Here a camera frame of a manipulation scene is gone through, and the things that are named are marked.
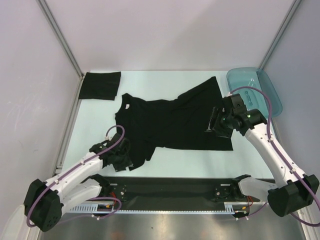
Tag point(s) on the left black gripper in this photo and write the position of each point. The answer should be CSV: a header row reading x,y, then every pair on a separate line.
x,y
126,162

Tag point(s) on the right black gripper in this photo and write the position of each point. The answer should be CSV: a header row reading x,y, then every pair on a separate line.
x,y
217,120

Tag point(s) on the black t shirt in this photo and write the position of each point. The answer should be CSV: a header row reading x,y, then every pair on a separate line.
x,y
100,86
180,124

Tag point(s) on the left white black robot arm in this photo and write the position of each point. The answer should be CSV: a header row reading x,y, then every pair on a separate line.
x,y
47,201

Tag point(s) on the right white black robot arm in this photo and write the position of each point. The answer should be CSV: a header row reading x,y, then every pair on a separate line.
x,y
272,155

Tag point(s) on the teal transparent plastic bin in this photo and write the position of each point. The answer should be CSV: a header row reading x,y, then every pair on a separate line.
x,y
246,81

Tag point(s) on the folded black t shirt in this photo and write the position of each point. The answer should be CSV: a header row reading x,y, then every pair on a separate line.
x,y
100,86

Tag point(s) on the aluminium frame rail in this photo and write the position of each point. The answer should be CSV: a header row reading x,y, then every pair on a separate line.
x,y
128,190

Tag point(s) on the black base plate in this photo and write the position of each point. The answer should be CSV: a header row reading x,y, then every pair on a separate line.
x,y
157,194

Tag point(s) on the white slotted cable duct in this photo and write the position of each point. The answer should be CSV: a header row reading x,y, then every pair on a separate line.
x,y
92,208

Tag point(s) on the right aluminium corner post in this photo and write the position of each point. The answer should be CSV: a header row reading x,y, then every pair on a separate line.
x,y
294,7

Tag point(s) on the aluminium corner post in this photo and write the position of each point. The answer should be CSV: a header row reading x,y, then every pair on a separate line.
x,y
294,7
48,14

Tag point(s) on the left aluminium corner post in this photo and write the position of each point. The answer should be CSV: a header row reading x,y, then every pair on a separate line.
x,y
48,14

